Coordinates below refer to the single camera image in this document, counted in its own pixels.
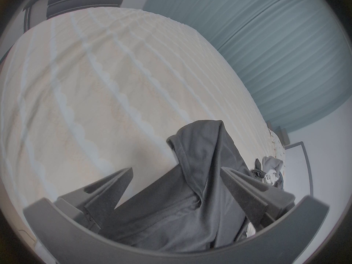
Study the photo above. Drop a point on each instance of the bed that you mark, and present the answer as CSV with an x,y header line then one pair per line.
x,y
96,92

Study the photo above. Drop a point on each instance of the blue-green curtain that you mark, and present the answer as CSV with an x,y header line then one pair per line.
x,y
275,65

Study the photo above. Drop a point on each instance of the black T-shirt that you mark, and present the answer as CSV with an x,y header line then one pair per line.
x,y
170,210

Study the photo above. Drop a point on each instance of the grey bedside table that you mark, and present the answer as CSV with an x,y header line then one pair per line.
x,y
283,134

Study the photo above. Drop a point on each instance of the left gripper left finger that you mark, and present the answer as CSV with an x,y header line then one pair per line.
x,y
110,195

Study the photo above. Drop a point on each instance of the white printed pillow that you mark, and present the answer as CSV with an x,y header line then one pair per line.
x,y
276,146

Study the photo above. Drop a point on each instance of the black chest of drawers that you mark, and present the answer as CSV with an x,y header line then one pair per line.
x,y
77,1

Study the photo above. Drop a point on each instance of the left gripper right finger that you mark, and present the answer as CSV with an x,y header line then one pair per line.
x,y
249,195

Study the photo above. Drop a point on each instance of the pile of clothes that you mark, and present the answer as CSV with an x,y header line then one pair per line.
x,y
271,172

